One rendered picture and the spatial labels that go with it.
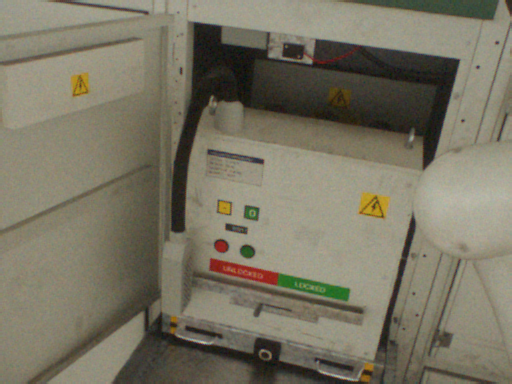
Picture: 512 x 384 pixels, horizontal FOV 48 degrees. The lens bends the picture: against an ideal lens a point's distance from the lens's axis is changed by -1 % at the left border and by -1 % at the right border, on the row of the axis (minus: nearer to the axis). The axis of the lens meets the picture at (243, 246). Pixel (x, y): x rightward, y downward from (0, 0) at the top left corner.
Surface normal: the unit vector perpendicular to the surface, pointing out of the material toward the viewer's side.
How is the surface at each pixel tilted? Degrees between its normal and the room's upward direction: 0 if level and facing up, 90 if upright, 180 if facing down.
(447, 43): 90
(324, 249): 90
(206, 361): 0
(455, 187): 63
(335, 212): 90
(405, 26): 90
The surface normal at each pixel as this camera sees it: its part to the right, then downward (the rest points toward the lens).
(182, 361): 0.08, -0.86
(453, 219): -0.63, 0.30
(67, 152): 0.85, 0.33
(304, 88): -0.27, 0.47
